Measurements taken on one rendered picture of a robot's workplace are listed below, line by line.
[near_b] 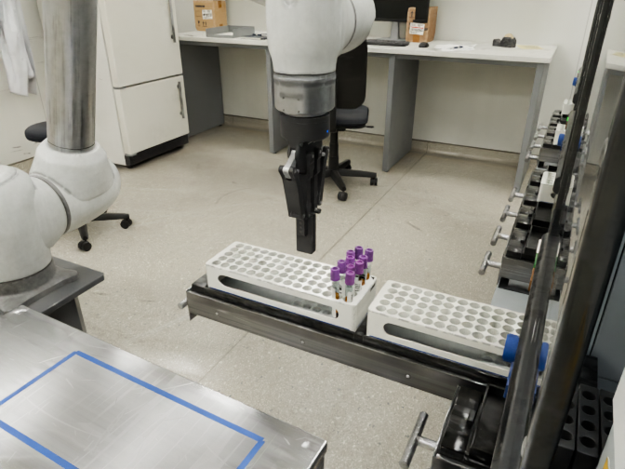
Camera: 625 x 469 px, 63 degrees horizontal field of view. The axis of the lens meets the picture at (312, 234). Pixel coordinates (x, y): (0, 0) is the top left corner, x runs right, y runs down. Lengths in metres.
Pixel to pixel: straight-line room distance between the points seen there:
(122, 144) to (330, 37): 3.51
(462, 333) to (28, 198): 0.89
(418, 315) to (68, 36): 0.86
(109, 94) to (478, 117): 2.82
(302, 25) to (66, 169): 0.73
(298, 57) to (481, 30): 3.57
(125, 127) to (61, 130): 2.82
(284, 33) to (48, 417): 0.58
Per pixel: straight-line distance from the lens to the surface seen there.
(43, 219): 1.23
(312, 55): 0.71
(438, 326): 0.80
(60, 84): 1.22
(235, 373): 1.99
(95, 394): 0.78
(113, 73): 4.02
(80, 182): 1.28
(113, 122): 4.14
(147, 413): 0.73
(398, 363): 0.82
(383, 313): 0.80
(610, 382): 0.94
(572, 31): 4.18
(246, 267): 0.91
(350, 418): 1.82
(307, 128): 0.74
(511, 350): 0.57
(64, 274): 1.30
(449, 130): 4.40
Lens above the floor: 1.33
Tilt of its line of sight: 27 degrees down
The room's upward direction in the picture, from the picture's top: straight up
